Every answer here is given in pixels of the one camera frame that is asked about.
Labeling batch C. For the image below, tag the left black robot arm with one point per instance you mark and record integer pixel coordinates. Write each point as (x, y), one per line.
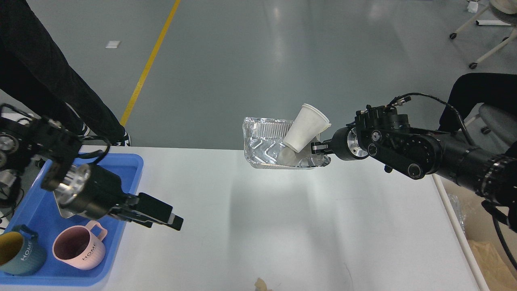
(49, 139)

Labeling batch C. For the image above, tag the brown paper in bin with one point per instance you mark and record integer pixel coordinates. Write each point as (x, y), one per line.
(496, 273)

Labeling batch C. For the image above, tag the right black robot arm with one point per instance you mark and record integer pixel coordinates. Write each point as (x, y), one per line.
(384, 134)

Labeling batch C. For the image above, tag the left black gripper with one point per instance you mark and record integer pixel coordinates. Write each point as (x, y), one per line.
(101, 191)

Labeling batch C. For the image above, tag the teal ribbed mug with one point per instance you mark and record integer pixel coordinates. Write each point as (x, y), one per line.
(20, 252)

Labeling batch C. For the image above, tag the pink ribbed mug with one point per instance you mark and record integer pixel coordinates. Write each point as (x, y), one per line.
(81, 247)

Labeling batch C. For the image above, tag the white rolling chair base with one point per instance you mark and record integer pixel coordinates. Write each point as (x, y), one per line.
(505, 12)

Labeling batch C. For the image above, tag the blue plastic tray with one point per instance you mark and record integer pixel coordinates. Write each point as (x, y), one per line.
(39, 212)

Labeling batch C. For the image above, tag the white paper scrap on floor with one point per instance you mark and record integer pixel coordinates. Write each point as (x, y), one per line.
(112, 44)

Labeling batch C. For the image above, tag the aluminium foil tray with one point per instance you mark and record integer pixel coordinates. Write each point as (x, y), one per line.
(264, 147)

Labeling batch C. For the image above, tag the stainless steel rectangular container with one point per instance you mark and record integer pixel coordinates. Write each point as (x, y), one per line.
(68, 204)

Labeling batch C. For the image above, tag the white plastic bin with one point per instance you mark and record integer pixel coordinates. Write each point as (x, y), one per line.
(470, 222)

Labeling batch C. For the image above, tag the standing person black trousers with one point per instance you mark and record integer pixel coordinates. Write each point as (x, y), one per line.
(35, 72)

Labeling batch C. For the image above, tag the white paper cup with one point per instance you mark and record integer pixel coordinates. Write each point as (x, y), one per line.
(307, 125)

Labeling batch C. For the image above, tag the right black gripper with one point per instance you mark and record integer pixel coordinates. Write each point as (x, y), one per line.
(344, 144)

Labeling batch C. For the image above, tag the seated person black trousers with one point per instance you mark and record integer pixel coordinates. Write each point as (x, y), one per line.
(495, 89)

